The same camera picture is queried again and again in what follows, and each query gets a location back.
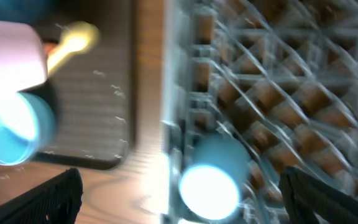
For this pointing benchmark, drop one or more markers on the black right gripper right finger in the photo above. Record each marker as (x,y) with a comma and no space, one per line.
(305,197)

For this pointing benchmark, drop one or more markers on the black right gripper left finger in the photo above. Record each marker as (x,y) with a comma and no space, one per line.
(57,200)

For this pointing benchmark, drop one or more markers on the light blue bowl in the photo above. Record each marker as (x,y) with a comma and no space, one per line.
(27,124)

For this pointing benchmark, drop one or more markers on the light blue plastic cup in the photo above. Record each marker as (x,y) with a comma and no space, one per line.
(211,186)

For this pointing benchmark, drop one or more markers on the pink plastic cup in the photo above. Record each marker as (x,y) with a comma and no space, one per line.
(23,62)

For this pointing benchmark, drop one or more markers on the orange carrot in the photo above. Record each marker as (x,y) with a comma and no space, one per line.
(49,47)

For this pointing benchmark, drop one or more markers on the dark blue plate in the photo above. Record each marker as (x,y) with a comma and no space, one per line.
(24,11)

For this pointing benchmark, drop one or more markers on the grey dishwasher rack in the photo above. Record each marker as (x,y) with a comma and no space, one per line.
(281,77)

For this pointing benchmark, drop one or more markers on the dark brown serving tray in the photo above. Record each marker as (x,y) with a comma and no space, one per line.
(92,93)

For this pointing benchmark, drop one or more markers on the yellow plastic spoon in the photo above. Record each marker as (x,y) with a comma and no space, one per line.
(77,38)

